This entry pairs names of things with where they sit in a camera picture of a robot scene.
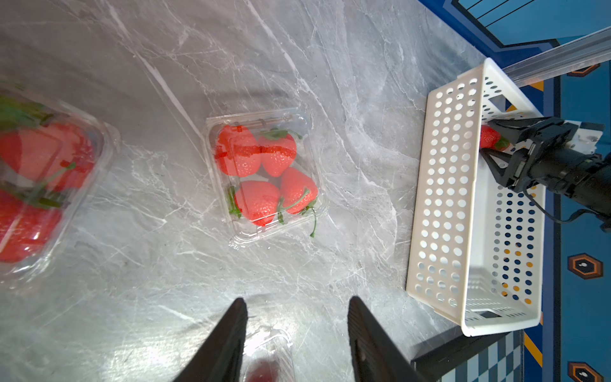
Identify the clear plastic clamshell container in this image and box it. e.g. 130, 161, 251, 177
1, 80, 120, 289

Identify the strawberry six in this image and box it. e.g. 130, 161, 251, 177
277, 167, 318, 238

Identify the strawberry two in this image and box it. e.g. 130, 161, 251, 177
480, 125, 511, 151

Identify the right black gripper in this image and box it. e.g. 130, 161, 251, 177
480, 117, 610, 215

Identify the strawberry one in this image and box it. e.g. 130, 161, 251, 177
245, 359, 279, 382

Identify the strawberry eight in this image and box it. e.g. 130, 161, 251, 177
214, 125, 262, 178

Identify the strawberry seven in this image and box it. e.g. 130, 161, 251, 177
226, 181, 280, 227

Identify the black white checkerboard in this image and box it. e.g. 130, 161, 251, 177
411, 330, 523, 382

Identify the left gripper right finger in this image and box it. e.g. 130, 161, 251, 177
348, 296, 425, 382

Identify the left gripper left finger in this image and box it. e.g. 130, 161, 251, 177
174, 298, 248, 382

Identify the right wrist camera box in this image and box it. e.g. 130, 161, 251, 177
566, 122, 605, 154

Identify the clear clamshell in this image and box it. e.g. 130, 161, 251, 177
240, 326, 295, 382

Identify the strawberry five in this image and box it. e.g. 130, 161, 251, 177
258, 129, 302, 178

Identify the right aluminium corner post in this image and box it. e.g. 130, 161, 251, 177
503, 27, 610, 88

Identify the white perforated plastic basket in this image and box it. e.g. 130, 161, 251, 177
407, 59, 546, 337

